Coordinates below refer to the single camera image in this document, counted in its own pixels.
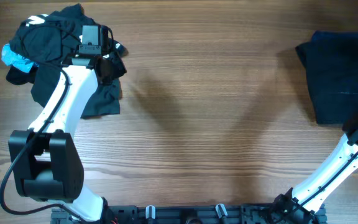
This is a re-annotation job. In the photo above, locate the black t-shirt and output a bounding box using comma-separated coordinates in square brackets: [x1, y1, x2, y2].
[295, 39, 358, 124]

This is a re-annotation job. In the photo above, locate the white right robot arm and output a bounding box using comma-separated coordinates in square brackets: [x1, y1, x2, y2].
[267, 111, 358, 223]

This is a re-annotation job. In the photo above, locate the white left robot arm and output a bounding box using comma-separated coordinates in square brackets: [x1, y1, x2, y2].
[0, 24, 126, 223]

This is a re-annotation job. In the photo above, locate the dark green clothes pile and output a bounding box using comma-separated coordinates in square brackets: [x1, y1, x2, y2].
[6, 4, 127, 119]

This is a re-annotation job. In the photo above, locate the light blue garment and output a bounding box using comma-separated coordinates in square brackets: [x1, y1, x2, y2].
[1, 44, 39, 73]

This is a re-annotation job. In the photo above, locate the folded navy blue garment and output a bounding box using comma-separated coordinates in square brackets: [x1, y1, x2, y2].
[310, 30, 358, 42]

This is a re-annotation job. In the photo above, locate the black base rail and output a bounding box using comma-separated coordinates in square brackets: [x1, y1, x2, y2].
[50, 202, 328, 224]

